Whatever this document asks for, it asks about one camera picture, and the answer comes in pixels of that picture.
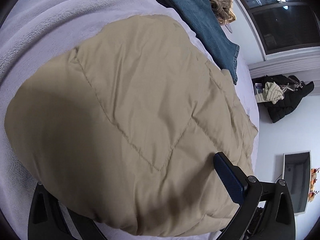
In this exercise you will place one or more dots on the beige hanging puffer vest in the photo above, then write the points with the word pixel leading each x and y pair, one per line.
pixel 271 92

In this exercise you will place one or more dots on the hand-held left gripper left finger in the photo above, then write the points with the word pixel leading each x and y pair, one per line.
pixel 50 217

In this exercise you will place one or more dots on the blue denim jeans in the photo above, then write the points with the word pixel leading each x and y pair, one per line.
pixel 205 25

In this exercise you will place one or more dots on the beige puffer jacket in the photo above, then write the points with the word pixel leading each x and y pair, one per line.
pixel 125 105

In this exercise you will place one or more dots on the grey pleated curtain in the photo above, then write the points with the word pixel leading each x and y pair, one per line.
pixel 287 67

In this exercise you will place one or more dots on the wall mounted television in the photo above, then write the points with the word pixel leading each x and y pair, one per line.
pixel 296 180

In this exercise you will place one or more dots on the brown plush garment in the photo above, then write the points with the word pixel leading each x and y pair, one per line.
pixel 221 5

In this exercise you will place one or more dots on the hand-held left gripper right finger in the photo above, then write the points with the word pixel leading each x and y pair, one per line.
pixel 228 177

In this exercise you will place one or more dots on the black hanging coat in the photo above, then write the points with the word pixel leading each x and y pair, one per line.
pixel 287 102

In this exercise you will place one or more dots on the orange flower decoration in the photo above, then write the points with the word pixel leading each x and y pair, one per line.
pixel 314 185

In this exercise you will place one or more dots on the dark framed window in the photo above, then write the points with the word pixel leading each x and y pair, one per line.
pixel 280 25

